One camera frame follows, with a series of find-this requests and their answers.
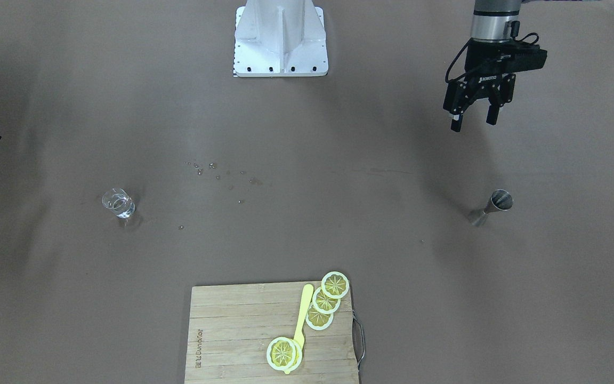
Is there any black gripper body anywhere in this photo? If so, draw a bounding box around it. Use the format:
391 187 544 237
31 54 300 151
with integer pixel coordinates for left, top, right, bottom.
443 39 516 115

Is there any steel cocktail jigger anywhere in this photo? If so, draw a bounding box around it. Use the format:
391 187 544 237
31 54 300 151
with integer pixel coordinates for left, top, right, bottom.
467 189 514 227

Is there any clear glass measuring cup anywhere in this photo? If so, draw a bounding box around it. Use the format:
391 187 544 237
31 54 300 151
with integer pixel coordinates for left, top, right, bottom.
102 188 136 219

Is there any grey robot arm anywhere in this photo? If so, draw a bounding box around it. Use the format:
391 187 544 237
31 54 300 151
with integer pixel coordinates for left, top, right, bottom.
443 1 521 133

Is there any lemon slice at board corner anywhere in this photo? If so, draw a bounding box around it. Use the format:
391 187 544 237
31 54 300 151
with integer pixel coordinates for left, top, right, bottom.
321 271 350 299

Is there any middle lemon slice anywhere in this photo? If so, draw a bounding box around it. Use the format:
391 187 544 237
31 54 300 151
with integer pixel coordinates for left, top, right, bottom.
312 287 341 315

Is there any inner lemon slice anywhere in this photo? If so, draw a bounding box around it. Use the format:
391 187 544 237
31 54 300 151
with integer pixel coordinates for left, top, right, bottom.
305 305 334 331

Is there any lemon slice on knife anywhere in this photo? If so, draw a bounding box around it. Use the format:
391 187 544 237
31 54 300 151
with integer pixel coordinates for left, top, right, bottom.
266 337 303 374

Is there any bamboo cutting board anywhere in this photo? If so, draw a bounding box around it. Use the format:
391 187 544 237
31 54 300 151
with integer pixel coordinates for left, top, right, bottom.
183 282 361 383

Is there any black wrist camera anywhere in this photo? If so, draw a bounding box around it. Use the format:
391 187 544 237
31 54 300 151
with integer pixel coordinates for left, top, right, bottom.
496 43 548 74

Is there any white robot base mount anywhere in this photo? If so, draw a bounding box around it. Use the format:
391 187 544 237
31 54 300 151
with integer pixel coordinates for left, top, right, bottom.
232 1 329 77

